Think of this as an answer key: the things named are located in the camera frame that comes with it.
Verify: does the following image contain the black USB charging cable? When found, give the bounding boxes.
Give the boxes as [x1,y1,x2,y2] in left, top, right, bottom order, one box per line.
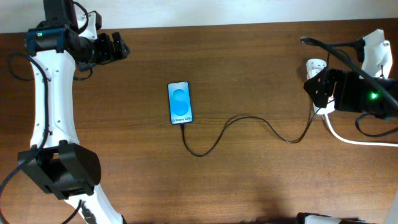
[179,96,336,157]

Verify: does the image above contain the blue Galaxy smartphone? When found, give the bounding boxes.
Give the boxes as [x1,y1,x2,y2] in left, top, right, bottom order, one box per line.
[167,82,193,125]

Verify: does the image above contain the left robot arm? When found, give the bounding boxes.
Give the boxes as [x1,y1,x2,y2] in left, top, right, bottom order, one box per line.
[18,0,130,223]

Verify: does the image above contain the white charger adapter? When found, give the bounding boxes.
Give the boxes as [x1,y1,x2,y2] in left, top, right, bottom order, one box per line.
[306,58,326,80]

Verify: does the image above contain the white power strip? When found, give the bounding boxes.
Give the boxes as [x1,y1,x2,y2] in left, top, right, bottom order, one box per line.
[306,58,335,115]

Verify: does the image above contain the right camera black cable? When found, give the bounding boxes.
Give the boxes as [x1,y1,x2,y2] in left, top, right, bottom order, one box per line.
[300,35,398,138]

